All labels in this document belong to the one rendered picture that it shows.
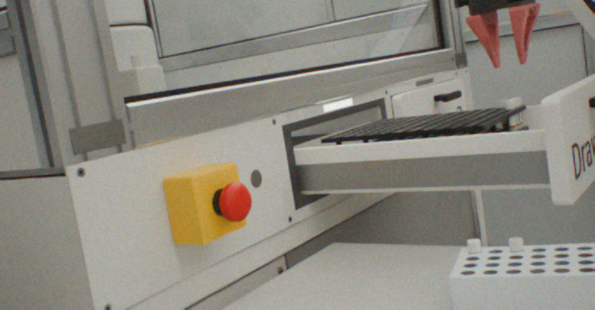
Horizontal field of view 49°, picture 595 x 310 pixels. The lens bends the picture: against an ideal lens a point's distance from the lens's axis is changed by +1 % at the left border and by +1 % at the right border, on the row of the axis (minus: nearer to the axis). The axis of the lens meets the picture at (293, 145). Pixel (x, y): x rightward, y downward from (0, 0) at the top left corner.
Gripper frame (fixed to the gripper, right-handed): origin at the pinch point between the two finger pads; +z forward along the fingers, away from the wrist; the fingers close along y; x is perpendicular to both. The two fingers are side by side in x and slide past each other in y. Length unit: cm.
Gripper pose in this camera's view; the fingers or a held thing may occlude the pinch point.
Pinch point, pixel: (509, 59)
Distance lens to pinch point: 90.5
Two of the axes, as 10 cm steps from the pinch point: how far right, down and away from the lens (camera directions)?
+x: 5.8, -2.3, 7.8
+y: 7.9, -0.7, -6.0
